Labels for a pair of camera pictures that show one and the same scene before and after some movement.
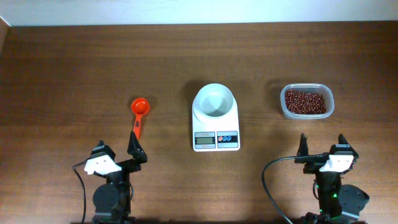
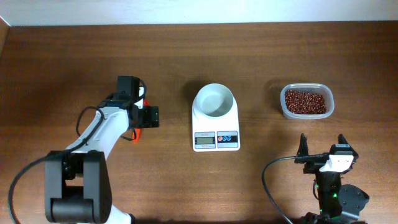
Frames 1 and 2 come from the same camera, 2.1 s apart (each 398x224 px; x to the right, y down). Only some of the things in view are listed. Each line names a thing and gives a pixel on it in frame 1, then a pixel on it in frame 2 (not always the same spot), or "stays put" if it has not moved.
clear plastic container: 301,101 stays put
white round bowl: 213,100 stays put
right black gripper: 303,150 stays put
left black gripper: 139,155 → 153,118
